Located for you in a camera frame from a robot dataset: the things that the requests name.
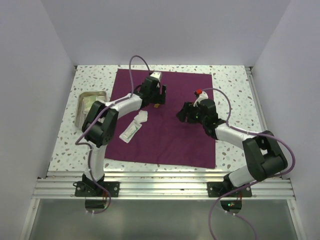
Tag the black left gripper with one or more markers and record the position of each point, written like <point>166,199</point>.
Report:
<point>160,98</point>

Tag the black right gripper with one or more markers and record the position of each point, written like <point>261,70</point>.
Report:
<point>188,107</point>

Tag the white gauze pad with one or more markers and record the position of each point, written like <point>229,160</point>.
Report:
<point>141,117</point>

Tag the purple cloth mat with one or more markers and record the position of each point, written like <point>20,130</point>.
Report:
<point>163,139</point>

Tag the suture packet white green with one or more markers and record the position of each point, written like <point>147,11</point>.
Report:
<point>130,131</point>

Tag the bagged bandage roll green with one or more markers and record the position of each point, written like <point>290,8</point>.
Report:
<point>87,103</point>

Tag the steel instrument tray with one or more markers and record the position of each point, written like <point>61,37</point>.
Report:
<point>79,117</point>

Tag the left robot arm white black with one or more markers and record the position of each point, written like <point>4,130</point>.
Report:
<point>99,126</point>

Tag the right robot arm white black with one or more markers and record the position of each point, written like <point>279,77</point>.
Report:
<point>263,155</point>

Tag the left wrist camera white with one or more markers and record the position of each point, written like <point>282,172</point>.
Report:
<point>157,75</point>

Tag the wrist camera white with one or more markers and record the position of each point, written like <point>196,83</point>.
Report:
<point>200,96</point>
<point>157,75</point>

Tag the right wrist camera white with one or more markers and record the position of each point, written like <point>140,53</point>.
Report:
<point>200,96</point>

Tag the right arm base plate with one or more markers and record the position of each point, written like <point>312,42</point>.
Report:
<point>216,189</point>

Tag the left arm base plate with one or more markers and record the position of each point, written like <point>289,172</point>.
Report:
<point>92,190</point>

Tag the aluminium rail frame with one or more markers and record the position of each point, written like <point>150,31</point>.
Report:
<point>155,201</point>

